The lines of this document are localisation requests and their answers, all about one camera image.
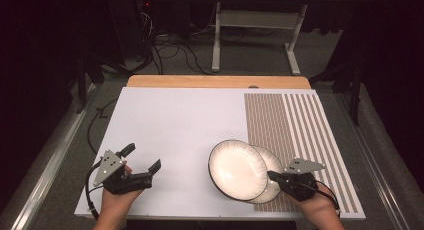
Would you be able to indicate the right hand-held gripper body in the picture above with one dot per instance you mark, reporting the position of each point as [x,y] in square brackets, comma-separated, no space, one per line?
[298,188]

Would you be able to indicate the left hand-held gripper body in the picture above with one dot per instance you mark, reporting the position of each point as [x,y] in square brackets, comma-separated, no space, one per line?
[128,185]

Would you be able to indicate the white plate with dark rim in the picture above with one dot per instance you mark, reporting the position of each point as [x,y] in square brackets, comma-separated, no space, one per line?
[236,170]
[271,161]

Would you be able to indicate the person's left hand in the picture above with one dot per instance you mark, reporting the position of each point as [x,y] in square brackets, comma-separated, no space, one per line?
[116,203]

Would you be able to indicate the person's right hand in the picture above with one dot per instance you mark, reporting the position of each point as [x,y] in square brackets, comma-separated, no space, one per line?
[316,206]

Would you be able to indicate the white board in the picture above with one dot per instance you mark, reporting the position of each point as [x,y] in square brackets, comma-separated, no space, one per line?
[166,123]

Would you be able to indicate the brown striped mat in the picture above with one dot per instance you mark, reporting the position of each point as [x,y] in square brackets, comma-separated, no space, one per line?
[300,123]

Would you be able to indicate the black stand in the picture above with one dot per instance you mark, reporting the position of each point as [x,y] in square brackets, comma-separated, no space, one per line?
[81,83]
[356,90]

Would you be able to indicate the wooden table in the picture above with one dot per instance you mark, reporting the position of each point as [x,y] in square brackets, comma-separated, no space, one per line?
[216,81]

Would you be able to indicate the dark computer tower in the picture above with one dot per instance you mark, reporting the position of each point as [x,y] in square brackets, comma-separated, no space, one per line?
[133,30]

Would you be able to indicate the aluminium rail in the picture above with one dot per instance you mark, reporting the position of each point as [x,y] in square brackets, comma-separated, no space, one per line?
[50,166]
[373,163]

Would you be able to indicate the white metal stand frame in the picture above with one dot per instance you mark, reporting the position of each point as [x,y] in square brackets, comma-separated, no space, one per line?
[216,40]

